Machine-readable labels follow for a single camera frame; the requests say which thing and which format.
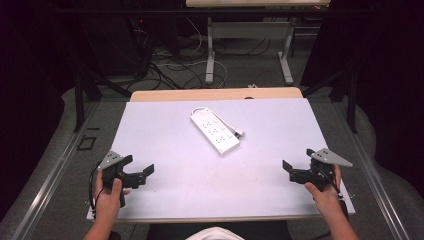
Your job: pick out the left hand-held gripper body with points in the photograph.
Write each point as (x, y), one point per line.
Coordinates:
(111, 173)

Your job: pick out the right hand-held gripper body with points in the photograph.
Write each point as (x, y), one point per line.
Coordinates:
(321, 166)

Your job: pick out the person's left hand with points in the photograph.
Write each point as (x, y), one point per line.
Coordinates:
(108, 201)

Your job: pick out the person's right hand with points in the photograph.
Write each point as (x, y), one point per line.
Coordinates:
(325, 200)

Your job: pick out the white table mat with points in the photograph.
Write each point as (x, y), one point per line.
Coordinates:
(186, 180)

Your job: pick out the white power strip plug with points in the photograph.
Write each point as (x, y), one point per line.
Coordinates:
(239, 133)

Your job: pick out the black metal stand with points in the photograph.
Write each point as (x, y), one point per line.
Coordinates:
(351, 100)
(80, 100)

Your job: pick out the person's dark pants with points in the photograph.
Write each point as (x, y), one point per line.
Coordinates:
(266, 230)

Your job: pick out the white power strip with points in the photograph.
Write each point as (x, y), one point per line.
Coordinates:
(215, 131)

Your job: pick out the wooden table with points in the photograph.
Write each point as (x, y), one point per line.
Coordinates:
(200, 94)

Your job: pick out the person's white shirt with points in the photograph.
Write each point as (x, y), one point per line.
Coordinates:
(215, 234)

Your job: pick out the dark curtain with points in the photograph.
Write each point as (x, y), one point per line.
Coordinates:
(30, 66)
(390, 66)

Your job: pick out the black computer tower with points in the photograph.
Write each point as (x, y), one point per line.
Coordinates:
(110, 43)

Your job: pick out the white desk with metal legs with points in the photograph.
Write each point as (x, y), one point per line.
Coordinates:
(250, 30)

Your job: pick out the aluminium floor rail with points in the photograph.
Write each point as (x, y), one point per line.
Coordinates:
(376, 180)
(50, 180)

